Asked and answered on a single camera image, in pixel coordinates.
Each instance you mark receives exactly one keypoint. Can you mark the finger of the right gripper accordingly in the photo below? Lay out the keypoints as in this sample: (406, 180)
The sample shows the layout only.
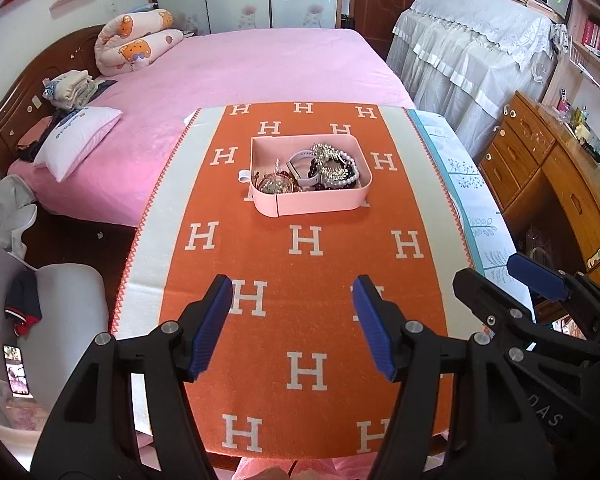
(578, 295)
(511, 321)

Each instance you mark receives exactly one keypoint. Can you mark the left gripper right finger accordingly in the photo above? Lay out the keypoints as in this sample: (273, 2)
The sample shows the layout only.
(382, 322)

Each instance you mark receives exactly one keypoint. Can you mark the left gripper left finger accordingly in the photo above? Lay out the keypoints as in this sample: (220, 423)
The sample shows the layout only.
(203, 323)

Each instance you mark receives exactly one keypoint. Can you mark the white smart band watch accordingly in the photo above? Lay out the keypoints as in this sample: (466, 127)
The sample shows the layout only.
(302, 167)

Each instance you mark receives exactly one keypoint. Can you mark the pink jewelry tray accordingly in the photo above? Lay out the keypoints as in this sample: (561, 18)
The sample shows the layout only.
(345, 175)

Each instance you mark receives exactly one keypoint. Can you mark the orange H-pattern blanket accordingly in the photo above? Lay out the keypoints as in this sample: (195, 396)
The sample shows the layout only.
(291, 375)

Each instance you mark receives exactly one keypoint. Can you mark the wooden desk with drawers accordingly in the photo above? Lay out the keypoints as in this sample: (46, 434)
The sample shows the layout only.
(547, 188)

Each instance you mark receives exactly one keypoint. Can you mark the white chair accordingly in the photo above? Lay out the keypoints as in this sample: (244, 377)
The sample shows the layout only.
(74, 309)

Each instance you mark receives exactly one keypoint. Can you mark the pink bed sheet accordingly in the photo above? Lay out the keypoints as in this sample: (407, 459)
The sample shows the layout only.
(114, 182)

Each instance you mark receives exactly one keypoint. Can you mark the red navy garment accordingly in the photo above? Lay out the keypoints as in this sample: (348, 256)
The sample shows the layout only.
(22, 305)

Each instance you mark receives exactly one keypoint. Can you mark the smartphone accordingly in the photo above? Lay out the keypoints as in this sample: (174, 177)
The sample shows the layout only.
(16, 374)

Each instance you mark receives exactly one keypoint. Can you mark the white pillow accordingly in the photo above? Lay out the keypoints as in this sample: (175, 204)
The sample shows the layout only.
(74, 138)

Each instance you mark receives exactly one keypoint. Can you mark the wooden bookshelf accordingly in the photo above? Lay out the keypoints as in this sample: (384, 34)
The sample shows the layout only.
(576, 78)

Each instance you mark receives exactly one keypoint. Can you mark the white lace covered furniture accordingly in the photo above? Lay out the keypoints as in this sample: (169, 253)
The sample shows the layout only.
(466, 59)

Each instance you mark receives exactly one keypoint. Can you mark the folded beige clothes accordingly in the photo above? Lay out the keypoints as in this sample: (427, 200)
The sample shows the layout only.
(70, 90)

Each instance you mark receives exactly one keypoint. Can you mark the wooden headboard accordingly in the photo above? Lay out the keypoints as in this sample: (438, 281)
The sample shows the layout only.
(23, 104)

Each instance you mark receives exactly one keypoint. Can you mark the bear print rolled quilt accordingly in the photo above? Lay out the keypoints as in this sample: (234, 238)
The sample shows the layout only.
(133, 41)

